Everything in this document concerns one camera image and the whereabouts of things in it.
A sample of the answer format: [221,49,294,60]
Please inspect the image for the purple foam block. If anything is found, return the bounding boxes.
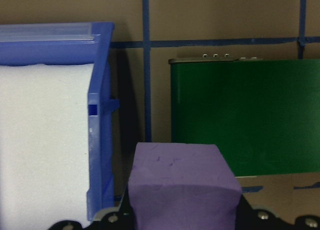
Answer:
[127,142,242,230]

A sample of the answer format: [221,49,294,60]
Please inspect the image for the white foam pad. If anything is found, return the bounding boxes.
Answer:
[0,63,96,230]

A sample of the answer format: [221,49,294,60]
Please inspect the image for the green conveyor belt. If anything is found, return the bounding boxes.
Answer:
[167,53,320,178]

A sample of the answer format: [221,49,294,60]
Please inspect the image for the blue plastic storage bin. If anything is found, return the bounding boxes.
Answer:
[0,21,120,222]

